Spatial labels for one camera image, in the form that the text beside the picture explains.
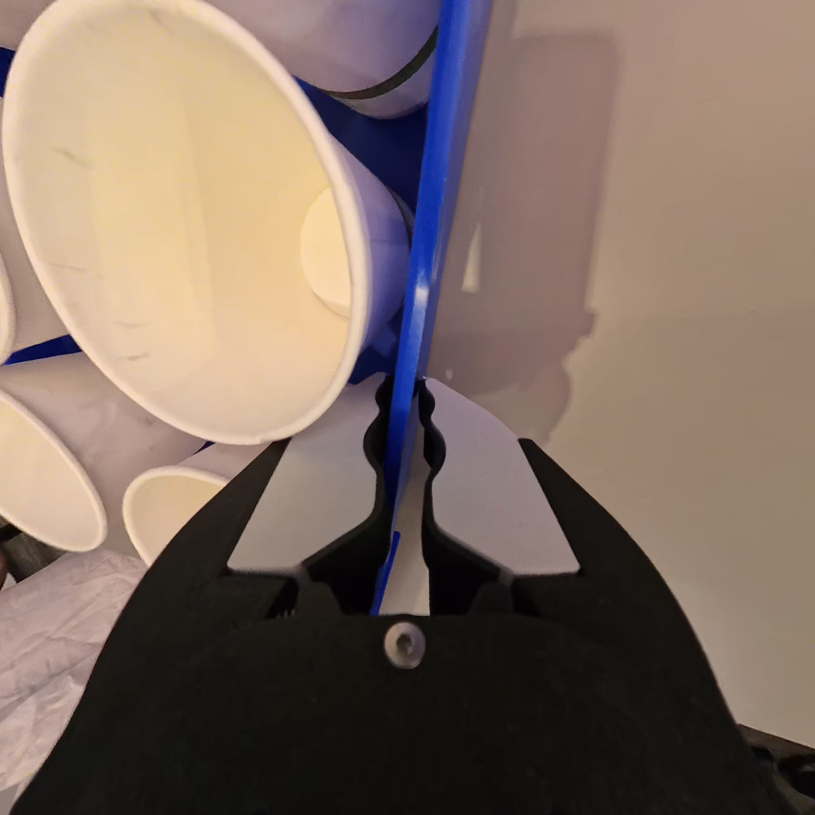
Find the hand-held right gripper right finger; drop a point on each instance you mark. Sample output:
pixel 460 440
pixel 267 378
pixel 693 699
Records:
pixel 503 503

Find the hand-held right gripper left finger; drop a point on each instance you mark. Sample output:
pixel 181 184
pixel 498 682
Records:
pixel 306 503

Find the blue plastic bin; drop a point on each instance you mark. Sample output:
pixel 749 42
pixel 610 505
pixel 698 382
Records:
pixel 439 191

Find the person's leg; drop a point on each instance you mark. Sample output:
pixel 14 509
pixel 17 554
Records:
pixel 51 662

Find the black chair base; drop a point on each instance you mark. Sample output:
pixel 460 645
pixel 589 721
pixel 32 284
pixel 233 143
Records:
pixel 790 777

